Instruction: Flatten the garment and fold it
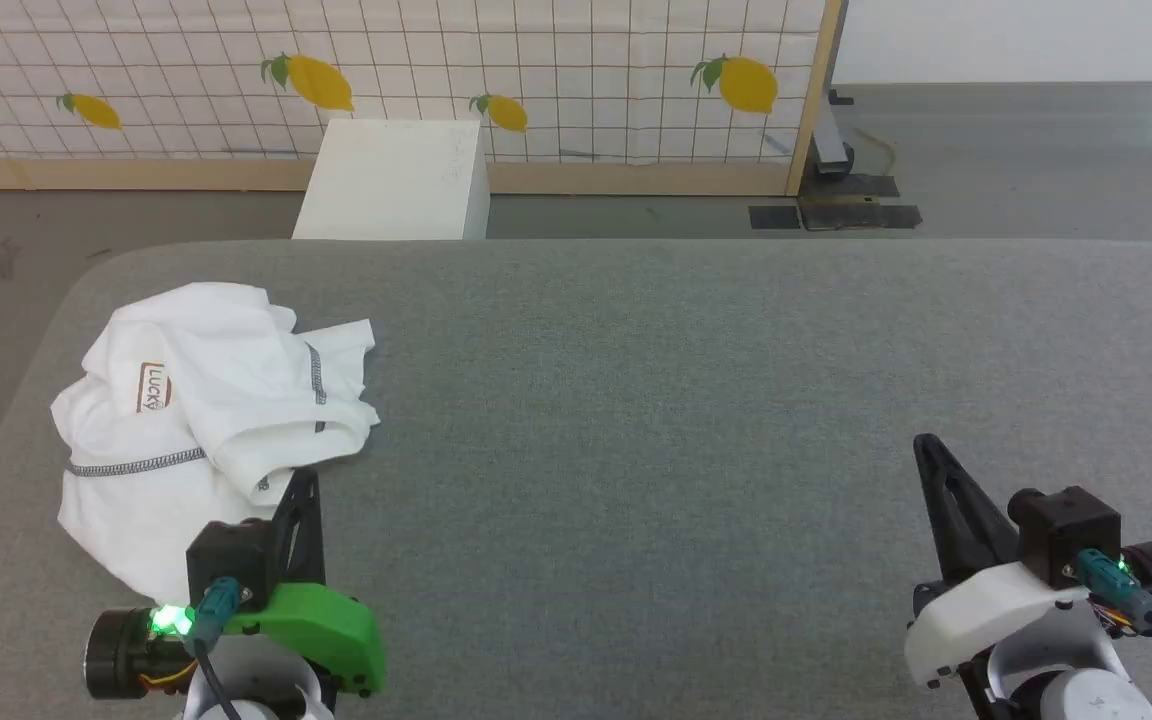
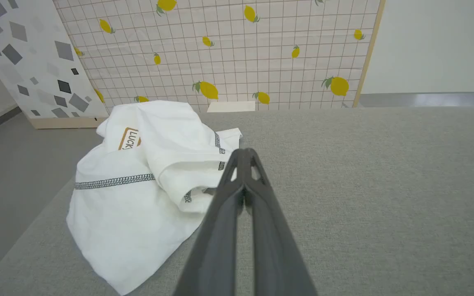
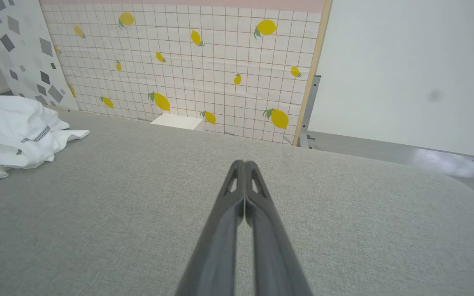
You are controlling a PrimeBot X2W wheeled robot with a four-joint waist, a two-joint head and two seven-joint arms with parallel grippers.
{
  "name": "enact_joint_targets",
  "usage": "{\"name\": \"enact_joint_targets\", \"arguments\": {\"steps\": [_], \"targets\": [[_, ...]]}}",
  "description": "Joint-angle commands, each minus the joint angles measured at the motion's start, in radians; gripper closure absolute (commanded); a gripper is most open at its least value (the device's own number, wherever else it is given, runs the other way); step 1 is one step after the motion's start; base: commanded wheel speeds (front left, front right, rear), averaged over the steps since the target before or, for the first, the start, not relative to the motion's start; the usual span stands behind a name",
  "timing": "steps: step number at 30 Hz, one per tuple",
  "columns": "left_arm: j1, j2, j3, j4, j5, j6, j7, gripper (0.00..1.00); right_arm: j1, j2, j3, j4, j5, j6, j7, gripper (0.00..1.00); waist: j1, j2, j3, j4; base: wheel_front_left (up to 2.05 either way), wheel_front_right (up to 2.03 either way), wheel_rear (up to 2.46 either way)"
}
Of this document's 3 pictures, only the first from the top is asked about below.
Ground white t-shirt with grey stitching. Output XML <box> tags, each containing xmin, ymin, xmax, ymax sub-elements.
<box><xmin>51</xmin><ymin>282</ymin><xmax>380</xmax><ymax>606</ymax></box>

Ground left cable with teal connector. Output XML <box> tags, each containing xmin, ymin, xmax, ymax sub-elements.
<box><xmin>190</xmin><ymin>577</ymin><xmax>245</xmax><ymax>720</ymax></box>

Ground black floor tape patches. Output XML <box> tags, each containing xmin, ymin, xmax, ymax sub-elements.
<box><xmin>748</xmin><ymin>174</ymin><xmax>923</xmax><ymax>232</ymax></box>

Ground white box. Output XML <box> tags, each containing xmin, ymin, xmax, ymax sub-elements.
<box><xmin>292</xmin><ymin>119</ymin><xmax>490</xmax><ymax>241</ymax></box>

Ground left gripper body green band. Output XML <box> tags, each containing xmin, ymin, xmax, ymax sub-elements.
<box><xmin>84</xmin><ymin>582</ymin><xmax>387</xmax><ymax>701</ymax></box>

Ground right cable with teal connector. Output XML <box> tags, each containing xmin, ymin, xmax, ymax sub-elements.
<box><xmin>1076</xmin><ymin>548</ymin><xmax>1152</xmax><ymax>701</ymax></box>

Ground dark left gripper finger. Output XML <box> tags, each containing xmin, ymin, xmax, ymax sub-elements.
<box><xmin>271</xmin><ymin>467</ymin><xmax>323</xmax><ymax>589</ymax></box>

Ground cable with teal connector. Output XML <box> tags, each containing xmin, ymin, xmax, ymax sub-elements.
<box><xmin>190</xmin><ymin>577</ymin><xmax>245</xmax><ymax>720</ymax></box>
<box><xmin>1076</xmin><ymin>548</ymin><xmax>1152</xmax><ymax>701</ymax></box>

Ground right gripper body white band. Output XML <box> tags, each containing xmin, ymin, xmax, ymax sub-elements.
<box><xmin>903</xmin><ymin>542</ymin><xmax>1152</xmax><ymax>693</ymax></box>

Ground thin yellowish floor cable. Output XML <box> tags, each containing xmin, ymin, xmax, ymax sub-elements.
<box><xmin>851</xmin><ymin>125</ymin><xmax>899</xmax><ymax>178</ymax></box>

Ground lemon print grid panel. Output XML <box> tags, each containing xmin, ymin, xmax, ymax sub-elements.
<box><xmin>0</xmin><ymin>0</ymin><xmax>845</xmax><ymax>197</ymax></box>

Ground grey metal panel foot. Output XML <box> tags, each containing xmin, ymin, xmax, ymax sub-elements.
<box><xmin>804</xmin><ymin>0</ymin><xmax>855</xmax><ymax>182</ymax></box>

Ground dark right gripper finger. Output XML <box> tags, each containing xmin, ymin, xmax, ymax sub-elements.
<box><xmin>913</xmin><ymin>433</ymin><xmax>1023</xmax><ymax>586</ymax></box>

